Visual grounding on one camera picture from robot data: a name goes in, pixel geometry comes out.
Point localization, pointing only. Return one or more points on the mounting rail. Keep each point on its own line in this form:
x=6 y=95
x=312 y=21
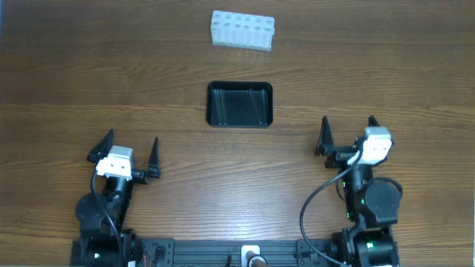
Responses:
x=208 y=252

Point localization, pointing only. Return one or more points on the black tray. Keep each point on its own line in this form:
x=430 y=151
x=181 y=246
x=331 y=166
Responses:
x=237 y=107

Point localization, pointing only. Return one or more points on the clear test tube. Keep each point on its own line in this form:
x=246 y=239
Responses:
x=264 y=107
x=254 y=107
x=223 y=107
x=217 y=107

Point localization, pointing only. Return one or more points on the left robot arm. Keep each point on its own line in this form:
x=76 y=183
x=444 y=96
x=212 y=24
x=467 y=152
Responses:
x=91 y=213

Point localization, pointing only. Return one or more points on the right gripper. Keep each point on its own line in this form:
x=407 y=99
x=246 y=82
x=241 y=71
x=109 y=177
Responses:
x=341 y=157

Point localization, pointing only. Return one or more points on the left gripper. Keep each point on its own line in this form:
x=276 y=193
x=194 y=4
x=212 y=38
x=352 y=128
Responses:
x=141 y=176

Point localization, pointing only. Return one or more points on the white test tube rack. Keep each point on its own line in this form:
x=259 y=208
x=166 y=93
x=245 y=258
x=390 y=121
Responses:
x=241 y=33

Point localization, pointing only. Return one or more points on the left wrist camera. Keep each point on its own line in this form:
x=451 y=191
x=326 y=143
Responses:
x=115 y=163

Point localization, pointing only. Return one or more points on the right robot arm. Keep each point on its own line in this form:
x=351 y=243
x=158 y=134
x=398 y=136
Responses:
x=382 y=204

